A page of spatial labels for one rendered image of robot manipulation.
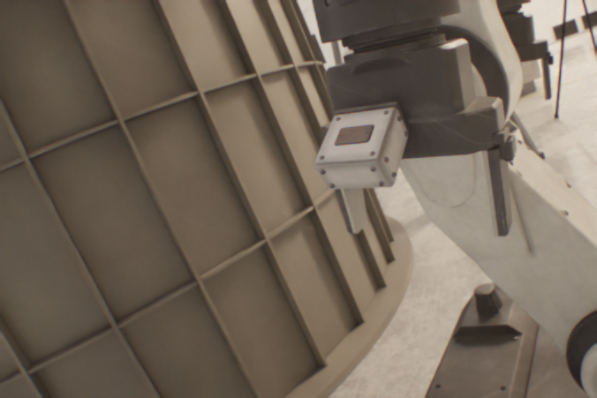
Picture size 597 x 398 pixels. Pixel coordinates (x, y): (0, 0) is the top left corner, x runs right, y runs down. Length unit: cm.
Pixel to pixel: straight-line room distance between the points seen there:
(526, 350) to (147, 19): 99
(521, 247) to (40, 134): 87
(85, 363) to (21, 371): 12
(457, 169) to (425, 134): 16
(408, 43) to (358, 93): 4
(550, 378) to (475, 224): 33
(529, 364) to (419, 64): 57
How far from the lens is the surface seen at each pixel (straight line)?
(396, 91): 27
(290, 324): 116
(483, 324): 80
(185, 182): 102
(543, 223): 49
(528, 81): 448
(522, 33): 69
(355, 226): 33
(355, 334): 129
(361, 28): 25
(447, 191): 44
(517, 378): 72
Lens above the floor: 65
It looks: 10 degrees down
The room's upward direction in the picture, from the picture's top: 23 degrees counter-clockwise
